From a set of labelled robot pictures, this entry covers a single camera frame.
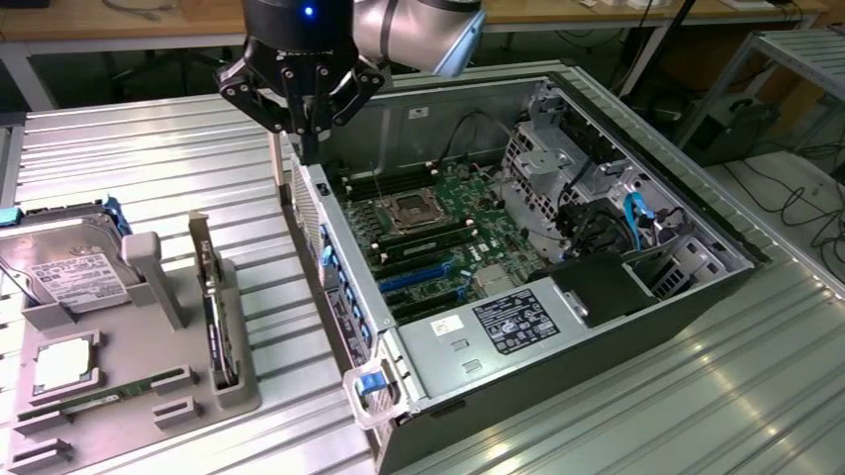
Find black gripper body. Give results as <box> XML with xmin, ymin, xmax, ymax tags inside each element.
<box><xmin>240</xmin><ymin>0</ymin><xmax>363</xmax><ymax>108</ymax></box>

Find black GPU card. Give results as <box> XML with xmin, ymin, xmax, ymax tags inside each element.
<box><xmin>185</xmin><ymin>209</ymin><xmax>244</xmax><ymax>393</ymax></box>

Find black RAM slot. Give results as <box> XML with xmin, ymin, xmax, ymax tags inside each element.
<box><xmin>374</xmin><ymin>234</ymin><xmax>479</xmax><ymax>266</ymax></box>
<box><xmin>368</xmin><ymin>224</ymin><xmax>474</xmax><ymax>251</ymax></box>
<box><xmin>342</xmin><ymin>166</ymin><xmax>434</xmax><ymax>192</ymax></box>
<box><xmin>347</xmin><ymin>175</ymin><xmax>438</xmax><ymax>202</ymax></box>

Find wooden desk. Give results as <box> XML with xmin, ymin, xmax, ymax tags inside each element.
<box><xmin>0</xmin><ymin>0</ymin><xmax>828</xmax><ymax>113</ymax></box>

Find CPU socket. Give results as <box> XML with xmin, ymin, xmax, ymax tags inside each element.
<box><xmin>382</xmin><ymin>189</ymin><xmax>443</xmax><ymax>234</ymax></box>

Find silver disk bay cage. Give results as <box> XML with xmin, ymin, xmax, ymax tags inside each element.
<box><xmin>499</xmin><ymin>120</ymin><xmax>577</xmax><ymax>249</ymax></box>

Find blue disk caddy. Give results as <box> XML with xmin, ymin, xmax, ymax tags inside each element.
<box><xmin>0</xmin><ymin>196</ymin><xmax>136</xmax><ymax>238</ymax></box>

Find green motherboard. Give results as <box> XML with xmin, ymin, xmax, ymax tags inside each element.
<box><xmin>334</xmin><ymin>158</ymin><xmax>557</xmax><ymax>329</ymax></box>

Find blue expansion slot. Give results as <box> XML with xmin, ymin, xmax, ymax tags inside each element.
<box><xmin>376</xmin><ymin>263</ymin><xmax>451</xmax><ymax>294</ymax></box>

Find blue card retention clips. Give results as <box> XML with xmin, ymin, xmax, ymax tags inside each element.
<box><xmin>318</xmin><ymin>223</ymin><xmax>372</xmax><ymax>348</ymax></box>

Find black expansion slot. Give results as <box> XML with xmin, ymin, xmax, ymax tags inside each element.
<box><xmin>386</xmin><ymin>285</ymin><xmax>464</xmax><ymax>312</ymax></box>

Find silver chipset heatsink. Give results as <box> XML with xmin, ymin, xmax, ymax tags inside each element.
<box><xmin>472</xmin><ymin>264</ymin><xmax>522</xmax><ymax>294</ymax></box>

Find silver hard disk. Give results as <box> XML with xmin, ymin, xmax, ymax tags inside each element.
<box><xmin>0</xmin><ymin>213</ymin><xmax>135</xmax><ymax>314</ymax></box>

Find grey parts rack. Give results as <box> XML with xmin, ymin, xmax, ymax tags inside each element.
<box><xmin>8</xmin><ymin>231</ymin><xmax>264</xmax><ymax>475</ymax></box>

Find silver power supply unit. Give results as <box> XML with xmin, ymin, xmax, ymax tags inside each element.
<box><xmin>394</xmin><ymin>276</ymin><xmax>590</xmax><ymax>403</ymax></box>

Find black box under table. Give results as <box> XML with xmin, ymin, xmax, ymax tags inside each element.
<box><xmin>695</xmin><ymin>97</ymin><xmax>782</xmax><ymax>168</ymax></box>

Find silver CPU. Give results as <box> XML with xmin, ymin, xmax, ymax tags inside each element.
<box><xmin>31</xmin><ymin>339</ymin><xmax>95</xmax><ymax>388</ymax></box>

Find green RAM stick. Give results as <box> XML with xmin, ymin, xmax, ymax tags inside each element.
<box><xmin>15</xmin><ymin>374</ymin><xmax>175</xmax><ymax>423</ymax></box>

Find open black PC case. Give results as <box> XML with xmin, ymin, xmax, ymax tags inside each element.
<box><xmin>274</xmin><ymin>68</ymin><xmax>773</xmax><ymax>475</ymax></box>

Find metal slat side table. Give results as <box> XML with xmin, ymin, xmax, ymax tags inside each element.
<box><xmin>673</xmin><ymin>27</ymin><xmax>845</xmax><ymax>150</ymax></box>

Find black looped wire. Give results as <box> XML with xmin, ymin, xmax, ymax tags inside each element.
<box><xmin>443</xmin><ymin>112</ymin><xmax>511</xmax><ymax>165</ymax></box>

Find grey cable on desk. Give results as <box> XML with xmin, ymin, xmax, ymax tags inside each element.
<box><xmin>100</xmin><ymin>0</ymin><xmax>177</xmax><ymax>22</ymax></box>

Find grey metal frame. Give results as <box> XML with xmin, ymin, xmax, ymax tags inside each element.
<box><xmin>0</xmin><ymin>111</ymin><xmax>29</xmax><ymax>210</ymax></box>

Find black wire bundle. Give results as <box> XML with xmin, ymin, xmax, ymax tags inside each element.
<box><xmin>555</xmin><ymin>196</ymin><xmax>637</xmax><ymax>259</ymax></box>

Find blue SATA wire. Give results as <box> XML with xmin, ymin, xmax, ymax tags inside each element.
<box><xmin>622</xmin><ymin>191</ymin><xmax>654</xmax><ymax>254</ymax></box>

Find silver case handle blue latch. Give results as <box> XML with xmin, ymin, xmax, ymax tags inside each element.
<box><xmin>340</xmin><ymin>364</ymin><xmax>399</xmax><ymax>430</ymax></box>

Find black floor cables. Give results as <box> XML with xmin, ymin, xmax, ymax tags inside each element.
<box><xmin>722</xmin><ymin>145</ymin><xmax>845</xmax><ymax>261</ymax></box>

